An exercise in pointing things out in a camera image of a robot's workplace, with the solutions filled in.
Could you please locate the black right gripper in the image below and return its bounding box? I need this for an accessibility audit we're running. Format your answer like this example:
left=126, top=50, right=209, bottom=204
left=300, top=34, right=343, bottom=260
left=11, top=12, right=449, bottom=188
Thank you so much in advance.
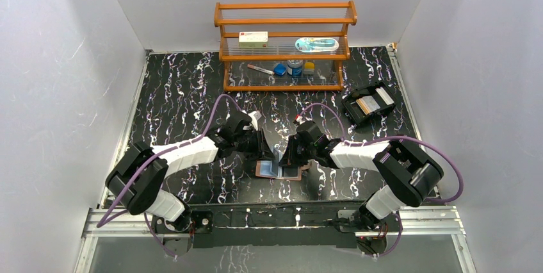
left=279, top=135, right=316, bottom=167

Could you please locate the brown leather card holder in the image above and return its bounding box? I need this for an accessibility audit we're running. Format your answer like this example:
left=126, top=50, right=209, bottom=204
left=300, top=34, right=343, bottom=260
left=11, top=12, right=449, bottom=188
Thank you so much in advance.
left=255, top=148, right=312, bottom=181

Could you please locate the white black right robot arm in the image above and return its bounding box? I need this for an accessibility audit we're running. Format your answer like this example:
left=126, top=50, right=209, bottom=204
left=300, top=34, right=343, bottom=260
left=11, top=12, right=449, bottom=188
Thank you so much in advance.
left=279, top=121, right=444, bottom=231

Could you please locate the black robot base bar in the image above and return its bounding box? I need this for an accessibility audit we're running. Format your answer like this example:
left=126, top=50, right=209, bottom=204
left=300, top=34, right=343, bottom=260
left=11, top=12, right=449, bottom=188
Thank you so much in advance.
left=193, top=201, right=368, bottom=249

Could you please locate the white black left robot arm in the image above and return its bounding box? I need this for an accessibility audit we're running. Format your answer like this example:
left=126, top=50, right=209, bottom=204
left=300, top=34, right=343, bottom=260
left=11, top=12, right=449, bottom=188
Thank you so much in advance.
left=105, top=111, right=275, bottom=232

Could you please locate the gold cards stack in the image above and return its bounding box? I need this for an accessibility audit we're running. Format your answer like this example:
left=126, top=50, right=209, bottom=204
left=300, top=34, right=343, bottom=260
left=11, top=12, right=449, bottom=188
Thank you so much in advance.
left=356, top=97, right=372, bottom=115

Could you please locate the black card tray box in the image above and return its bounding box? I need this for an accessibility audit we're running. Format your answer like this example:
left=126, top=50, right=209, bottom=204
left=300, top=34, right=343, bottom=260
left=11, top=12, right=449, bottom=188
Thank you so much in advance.
left=341, top=81, right=397, bottom=126

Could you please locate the white cards stack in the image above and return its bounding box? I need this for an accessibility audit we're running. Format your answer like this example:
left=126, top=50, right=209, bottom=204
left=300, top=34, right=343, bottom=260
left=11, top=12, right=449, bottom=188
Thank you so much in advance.
left=375, top=87, right=394, bottom=105

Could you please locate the small blue box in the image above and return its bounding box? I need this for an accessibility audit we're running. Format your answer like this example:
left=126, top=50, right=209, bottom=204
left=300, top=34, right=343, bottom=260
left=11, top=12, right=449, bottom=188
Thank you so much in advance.
left=273, top=63, right=287, bottom=76

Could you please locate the red white marker pen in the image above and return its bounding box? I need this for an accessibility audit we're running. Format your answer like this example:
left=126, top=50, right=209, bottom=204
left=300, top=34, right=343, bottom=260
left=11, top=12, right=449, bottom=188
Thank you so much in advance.
left=247, top=64, right=274, bottom=75

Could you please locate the blue white round tin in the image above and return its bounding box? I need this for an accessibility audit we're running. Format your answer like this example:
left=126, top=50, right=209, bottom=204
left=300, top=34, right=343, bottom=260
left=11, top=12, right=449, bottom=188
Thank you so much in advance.
left=287, top=60, right=304, bottom=77

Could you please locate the small yellow box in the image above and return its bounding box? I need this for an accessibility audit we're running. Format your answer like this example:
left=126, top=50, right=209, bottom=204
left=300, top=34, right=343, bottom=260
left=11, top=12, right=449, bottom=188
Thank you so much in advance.
left=302, top=62, right=315, bottom=76

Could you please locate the wooden three-tier shelf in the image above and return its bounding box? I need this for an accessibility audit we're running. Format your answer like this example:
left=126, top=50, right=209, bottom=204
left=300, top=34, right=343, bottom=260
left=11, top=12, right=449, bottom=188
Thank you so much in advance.
left=213, top=1, right=358, bottom=92

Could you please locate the blue toothbrush blister pack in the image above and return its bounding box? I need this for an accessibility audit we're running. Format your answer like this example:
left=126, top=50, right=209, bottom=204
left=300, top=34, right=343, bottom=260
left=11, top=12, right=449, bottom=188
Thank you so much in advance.
left=295, top=37, right=339, bottom=53

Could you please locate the white red medicine box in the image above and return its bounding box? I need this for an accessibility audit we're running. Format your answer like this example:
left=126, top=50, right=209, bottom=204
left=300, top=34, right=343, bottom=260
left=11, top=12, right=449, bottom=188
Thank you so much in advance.
left=238, top=31, right=268, bottom=49

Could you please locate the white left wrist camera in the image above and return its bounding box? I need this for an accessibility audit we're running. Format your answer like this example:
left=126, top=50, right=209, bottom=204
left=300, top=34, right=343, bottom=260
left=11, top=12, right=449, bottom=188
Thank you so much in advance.
left=248, top=111, right=262, bottom=130

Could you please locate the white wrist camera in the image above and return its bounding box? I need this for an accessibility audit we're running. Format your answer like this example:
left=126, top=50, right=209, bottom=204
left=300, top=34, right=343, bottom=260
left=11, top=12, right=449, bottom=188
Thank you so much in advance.
left=248, top=111, right=262, bottom=130
left=293, top=114, right=305, bottom=126

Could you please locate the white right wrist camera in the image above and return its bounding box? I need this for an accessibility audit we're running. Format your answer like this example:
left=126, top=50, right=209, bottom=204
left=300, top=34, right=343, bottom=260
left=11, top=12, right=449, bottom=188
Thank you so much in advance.
left=293, top=114, right=305, bottom=126

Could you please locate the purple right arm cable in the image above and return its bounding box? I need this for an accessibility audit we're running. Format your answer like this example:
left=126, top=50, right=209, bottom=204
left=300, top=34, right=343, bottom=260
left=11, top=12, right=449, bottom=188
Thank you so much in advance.
left=296, top=102, right=464, bottom=204

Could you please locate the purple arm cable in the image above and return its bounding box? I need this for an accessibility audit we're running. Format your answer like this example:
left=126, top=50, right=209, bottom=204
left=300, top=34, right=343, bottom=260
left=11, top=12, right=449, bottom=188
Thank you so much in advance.
left=296, top=102, right=464, bottom=204
left=96, top=94, right=243, bottom=259

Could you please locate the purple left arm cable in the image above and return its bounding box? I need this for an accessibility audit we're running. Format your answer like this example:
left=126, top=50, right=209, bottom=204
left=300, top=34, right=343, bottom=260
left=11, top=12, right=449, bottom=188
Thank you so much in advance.
left=96, top=94, right=243, bottom=259

